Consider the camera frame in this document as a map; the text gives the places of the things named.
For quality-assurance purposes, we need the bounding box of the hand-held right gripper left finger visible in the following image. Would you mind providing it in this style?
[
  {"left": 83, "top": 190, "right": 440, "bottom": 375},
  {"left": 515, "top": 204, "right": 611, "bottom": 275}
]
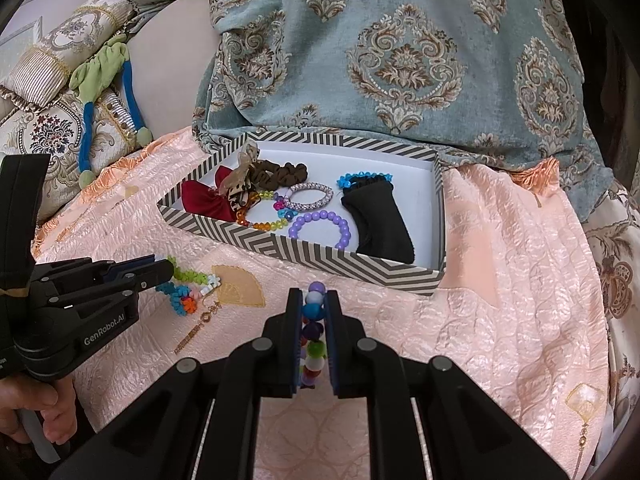
[{"left": 50, "top": 288, "right": 306, "bottom": 480}]

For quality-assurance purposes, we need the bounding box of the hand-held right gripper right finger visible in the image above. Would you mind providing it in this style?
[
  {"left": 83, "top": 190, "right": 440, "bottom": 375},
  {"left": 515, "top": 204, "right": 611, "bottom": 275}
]
[{"left": 324, "top": 291, "right": 572, "bottom": 480}]

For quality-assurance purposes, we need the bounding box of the multicolour flower bead bracelet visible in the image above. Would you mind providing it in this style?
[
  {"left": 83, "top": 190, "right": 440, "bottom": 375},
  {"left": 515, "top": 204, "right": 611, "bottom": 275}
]
[{"left": 154, "top": 255, "right": 222, "bottom": 317}]

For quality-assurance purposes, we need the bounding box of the silver rhinestone bracelet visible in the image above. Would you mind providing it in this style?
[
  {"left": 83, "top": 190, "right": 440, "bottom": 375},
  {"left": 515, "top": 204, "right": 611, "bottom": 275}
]
[{"left": 283, "top": 182, "right": 335, "bottom": 212}]

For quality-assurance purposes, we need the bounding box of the striped cardboard box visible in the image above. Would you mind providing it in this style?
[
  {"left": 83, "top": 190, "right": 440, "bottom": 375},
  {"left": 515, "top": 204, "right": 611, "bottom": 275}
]
[{"left": 156, "top": 130, "right": 447, "bottom": 297}]

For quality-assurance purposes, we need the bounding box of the blue bead bracelet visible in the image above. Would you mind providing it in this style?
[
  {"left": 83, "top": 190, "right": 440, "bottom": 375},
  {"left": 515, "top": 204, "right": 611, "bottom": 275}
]
[{"left": 337, "top": 172, "right": 394, "bottom": 191}]

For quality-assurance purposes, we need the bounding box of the cream floral cloth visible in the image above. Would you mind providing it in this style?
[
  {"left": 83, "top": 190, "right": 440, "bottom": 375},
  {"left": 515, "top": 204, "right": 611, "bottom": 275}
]
[{"left": 581, "top": 179, "right": 640, "bottom": 461}]

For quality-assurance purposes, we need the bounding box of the teal damask cushion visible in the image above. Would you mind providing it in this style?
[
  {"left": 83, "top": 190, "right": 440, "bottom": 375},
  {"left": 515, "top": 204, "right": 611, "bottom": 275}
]
[{"left": 85, "top": 0, "right": 617, "bottom": 224}]

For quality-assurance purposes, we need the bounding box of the cream bolster pillow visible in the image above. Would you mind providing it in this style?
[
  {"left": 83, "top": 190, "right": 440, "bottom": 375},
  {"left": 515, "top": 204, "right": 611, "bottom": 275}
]
[{"left": 0, "top": 0, "right": 139, "bottom": 109}]

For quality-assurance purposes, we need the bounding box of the purple bead bracelet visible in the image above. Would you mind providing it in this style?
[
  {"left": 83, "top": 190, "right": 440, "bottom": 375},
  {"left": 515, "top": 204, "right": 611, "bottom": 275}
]
[{"left": 288, "top": 210, "right": 352, "bottom": 252}]

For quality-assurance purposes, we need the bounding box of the red velvet bow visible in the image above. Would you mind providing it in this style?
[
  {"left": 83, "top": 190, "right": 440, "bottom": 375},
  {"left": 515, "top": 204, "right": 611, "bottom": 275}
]
[{"left": 180, "top": 164, "right": 242, "bottom": 224}]

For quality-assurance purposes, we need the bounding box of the multicolour crystal bracelet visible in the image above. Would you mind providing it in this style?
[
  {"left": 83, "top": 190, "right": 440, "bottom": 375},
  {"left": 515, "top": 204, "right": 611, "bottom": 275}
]
[{"left": 234, "top": 190, "right": 287, "bottom": 232}]

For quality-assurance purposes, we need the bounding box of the person's left hand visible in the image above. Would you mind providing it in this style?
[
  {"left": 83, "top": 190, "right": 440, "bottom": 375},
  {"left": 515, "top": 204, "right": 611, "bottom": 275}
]
[{"left": 0, "top": 374, "right": 77, "bottom": 446}]

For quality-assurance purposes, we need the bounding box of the pink quilted bedspread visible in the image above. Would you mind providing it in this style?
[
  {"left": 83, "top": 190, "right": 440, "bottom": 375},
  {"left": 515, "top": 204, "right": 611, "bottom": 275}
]
[{"left": 30, "top": 127, "right": 619, "bottom": 480}]

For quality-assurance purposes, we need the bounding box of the brown scrunchie with leopard bow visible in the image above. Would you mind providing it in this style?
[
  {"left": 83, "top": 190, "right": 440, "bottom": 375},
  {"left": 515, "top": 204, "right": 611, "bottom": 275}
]
[{"left": 215, "top": 142, "right": 299, "bottom": 211}]

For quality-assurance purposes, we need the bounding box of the black cloth pouch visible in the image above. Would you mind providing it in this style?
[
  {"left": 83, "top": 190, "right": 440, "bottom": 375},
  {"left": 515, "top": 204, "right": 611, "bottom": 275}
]
[{"left": 340, "top": 180, "right": 417, "bottom": 265}]

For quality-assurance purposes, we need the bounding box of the cream floral cushion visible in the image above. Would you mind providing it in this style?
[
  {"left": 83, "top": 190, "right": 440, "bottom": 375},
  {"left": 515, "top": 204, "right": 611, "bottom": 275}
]
[{"left": 0, "top": 87, "right": 152, "bottom": 222}]

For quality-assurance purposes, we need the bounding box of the green and blue plush toy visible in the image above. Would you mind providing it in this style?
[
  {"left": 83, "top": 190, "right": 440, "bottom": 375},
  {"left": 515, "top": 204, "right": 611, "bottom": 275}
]
[{"left": 68, "top": 34, "right": 152, "bottom": 189}]

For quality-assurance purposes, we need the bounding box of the large multicolour bead bracelet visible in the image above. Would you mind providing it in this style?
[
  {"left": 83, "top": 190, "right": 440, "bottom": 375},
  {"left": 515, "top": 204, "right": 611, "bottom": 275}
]
[{"left": 298, "top": 281, "right": 332, "bottom": 392}]

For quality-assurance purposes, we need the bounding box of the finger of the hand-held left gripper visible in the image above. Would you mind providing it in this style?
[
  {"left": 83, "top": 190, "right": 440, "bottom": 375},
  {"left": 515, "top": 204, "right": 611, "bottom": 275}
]
[
  {"left": 32, "top": 255, "right": 157, "bottom": 287},
  {"left": 45, "top": 260, "right": 176, "bottom": 362}
]

